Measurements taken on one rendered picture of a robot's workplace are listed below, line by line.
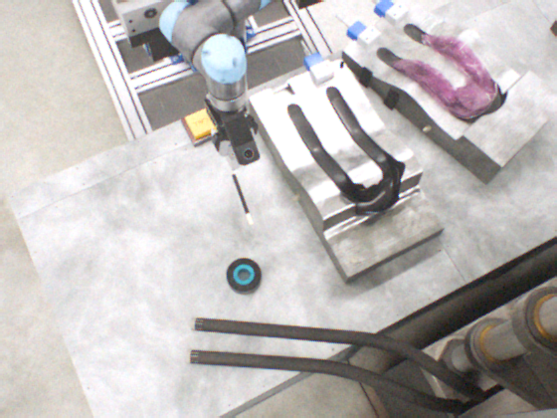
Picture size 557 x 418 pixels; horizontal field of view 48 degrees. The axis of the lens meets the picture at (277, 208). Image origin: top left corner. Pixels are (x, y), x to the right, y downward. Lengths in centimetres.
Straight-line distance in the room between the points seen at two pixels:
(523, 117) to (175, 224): 87
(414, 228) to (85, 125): 155
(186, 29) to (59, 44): 172
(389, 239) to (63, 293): 76
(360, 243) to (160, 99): 117
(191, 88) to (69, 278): 107
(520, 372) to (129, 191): 96
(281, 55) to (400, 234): 117
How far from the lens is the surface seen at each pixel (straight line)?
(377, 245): 144
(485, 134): 156
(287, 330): 135
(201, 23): 117
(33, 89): 276
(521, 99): 164
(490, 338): 121
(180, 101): 235
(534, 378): 128
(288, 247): 148
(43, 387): 234
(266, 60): 242
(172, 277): 147
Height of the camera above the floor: 221
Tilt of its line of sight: 69 degrees down
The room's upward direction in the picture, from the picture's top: 3 degrees clockwise
